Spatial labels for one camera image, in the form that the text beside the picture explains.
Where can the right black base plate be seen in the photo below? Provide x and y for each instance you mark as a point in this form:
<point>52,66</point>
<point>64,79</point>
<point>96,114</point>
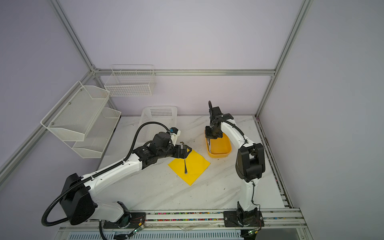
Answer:
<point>243,219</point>

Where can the white plastic perforated basket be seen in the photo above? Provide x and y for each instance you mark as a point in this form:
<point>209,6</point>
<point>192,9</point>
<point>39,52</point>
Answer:
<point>166,115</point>

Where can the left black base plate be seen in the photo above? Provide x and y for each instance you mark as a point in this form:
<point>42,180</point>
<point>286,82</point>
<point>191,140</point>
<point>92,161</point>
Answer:
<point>133,221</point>

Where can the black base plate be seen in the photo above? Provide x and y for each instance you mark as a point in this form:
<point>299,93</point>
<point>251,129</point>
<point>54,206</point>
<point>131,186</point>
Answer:
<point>243,219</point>
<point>133,221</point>

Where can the metal spoon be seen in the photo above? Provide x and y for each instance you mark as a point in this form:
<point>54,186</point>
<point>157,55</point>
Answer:
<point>185,167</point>

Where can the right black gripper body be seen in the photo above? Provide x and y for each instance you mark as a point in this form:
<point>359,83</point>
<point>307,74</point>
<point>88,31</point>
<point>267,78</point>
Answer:
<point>210,132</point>

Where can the aluminium front rail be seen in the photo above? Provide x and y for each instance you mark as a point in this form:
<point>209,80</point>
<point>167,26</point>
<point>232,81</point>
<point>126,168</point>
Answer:
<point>214,219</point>

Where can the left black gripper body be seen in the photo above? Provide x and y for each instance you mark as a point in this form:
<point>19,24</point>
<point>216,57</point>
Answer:
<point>171,151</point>

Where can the yellow plastic tub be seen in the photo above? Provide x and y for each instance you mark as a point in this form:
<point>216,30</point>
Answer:
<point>220,150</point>

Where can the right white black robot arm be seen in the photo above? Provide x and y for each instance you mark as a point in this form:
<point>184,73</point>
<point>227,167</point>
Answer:
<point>250,164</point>

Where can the white wire wall basket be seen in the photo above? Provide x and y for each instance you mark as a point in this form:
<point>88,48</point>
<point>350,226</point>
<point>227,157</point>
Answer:
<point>131,81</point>

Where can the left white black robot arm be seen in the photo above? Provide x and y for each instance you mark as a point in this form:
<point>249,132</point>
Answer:
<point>84,203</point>

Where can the lower white mesh shelf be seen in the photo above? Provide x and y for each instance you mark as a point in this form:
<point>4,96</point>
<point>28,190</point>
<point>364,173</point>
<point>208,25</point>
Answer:
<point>96,141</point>

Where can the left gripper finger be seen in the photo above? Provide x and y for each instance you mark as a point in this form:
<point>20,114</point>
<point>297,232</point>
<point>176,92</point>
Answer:
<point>186,148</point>
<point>184,155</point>

